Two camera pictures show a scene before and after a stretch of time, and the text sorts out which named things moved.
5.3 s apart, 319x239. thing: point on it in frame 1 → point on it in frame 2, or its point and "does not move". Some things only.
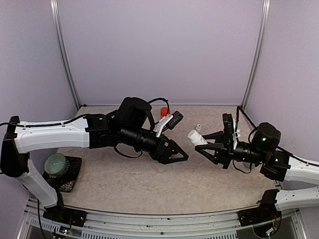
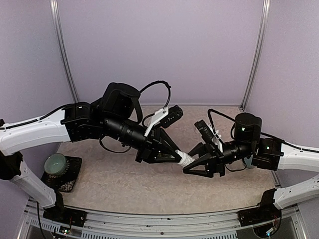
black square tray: (65, 181) does not move
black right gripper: (216, 147) → (208, 173)
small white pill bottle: (196, 138) → (186, 159)
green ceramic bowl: (55, 164) does not move
